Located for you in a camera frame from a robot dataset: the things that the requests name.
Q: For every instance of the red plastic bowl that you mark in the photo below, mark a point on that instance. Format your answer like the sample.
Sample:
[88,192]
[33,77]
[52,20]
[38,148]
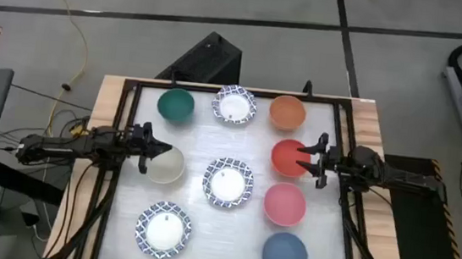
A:
[283,156]

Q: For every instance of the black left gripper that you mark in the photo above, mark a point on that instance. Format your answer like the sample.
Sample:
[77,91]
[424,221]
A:
[138,144]

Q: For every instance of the orange plastic bowl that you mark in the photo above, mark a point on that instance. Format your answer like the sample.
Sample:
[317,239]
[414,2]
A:
[287,113]

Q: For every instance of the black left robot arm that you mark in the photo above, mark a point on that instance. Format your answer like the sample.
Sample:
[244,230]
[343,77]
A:
[63,147]

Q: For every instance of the black computer tower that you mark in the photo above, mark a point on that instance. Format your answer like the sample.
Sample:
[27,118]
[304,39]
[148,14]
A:
[208,59]

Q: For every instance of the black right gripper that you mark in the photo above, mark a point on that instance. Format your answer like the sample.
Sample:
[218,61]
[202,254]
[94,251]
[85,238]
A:
[332,160]

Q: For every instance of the black metal table frame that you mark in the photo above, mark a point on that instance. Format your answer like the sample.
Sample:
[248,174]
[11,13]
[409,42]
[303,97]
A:
[201,87]

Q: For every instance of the pink plastic bowl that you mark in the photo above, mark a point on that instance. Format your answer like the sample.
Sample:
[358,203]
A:
[284,204]

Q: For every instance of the large black hazard-striped mat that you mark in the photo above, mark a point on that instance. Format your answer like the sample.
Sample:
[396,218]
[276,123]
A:
[415,249]

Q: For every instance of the blue patterned paper bowl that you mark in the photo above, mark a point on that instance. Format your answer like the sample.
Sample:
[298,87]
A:
[234,106]
[227,184]
[164,230]

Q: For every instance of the cream white plastic bowl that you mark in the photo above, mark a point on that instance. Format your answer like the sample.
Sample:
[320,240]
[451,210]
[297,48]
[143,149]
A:
[167,170]

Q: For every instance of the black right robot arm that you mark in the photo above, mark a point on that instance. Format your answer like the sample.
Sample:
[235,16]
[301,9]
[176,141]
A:
[380,171]

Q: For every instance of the white glossy table sheet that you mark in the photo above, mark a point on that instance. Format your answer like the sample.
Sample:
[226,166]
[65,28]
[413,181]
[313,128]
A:
[212,238]

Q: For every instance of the green plastic bowl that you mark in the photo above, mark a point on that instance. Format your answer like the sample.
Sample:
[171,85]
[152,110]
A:
[176,104]

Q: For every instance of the blue plastic bowl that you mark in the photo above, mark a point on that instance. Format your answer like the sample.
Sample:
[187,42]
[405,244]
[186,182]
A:
[284,256]

